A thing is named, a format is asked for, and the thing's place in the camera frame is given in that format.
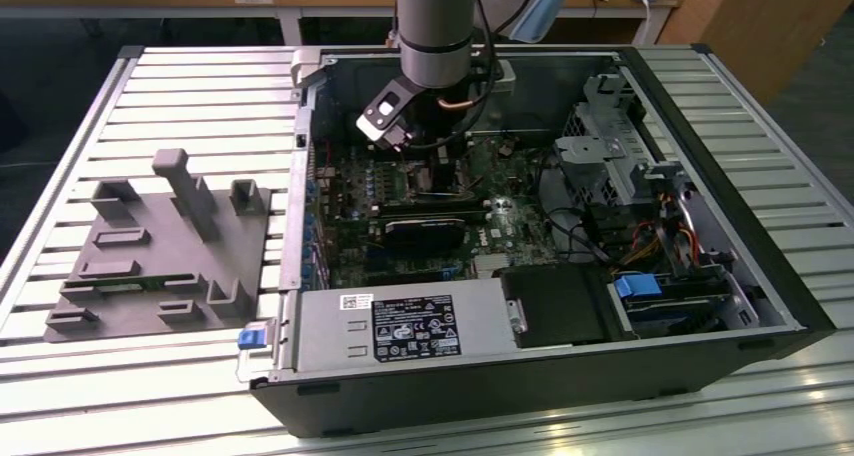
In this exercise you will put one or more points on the metal locking lever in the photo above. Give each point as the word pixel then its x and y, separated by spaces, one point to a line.
pixel 484 171

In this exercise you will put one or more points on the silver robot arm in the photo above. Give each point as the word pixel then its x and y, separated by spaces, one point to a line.
pixel 434 26

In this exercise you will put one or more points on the black RAM slot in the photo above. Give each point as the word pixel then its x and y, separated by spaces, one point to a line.
pixel 434 207
pixel 434 216
pixel 434 212
pixel 434 203

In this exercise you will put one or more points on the black expansion card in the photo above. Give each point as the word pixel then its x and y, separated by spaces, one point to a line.
pixel 424 236

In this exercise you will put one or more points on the green motherboard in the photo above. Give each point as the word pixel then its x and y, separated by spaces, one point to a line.
pixel 514 226

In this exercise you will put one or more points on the metal drive cage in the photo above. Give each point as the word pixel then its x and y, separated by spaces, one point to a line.
pixel 601 176

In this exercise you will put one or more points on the black plastic shroud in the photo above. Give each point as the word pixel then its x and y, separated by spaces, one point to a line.
pixel 561 301

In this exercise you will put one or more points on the blue disk carrier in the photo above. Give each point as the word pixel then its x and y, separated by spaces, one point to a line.
pixel 637 286

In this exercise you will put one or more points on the silver power supply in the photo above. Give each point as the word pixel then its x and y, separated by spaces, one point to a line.
pixel 334 336

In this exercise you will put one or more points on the blue case latch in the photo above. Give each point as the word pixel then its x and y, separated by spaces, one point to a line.
pixel 253 338

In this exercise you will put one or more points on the grey parts rack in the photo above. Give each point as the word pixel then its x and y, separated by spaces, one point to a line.
pixel 167 256

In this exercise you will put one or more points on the black PC case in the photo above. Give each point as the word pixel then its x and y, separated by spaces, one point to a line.
pixel 468 401

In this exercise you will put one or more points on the metal disk bay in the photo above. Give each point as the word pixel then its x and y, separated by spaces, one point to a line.
pixel 741 316

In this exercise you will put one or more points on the wooden cabinet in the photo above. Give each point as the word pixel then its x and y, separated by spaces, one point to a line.
pixel 768 26

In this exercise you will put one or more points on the wooden desk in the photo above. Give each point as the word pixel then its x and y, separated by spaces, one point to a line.
pixel 134 1

